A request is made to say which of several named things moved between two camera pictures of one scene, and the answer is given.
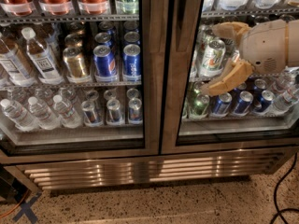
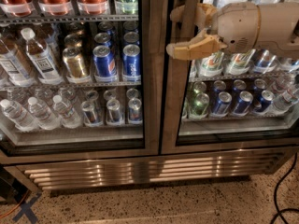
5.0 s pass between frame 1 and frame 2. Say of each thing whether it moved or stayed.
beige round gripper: moved
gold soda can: stayed
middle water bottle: stayed
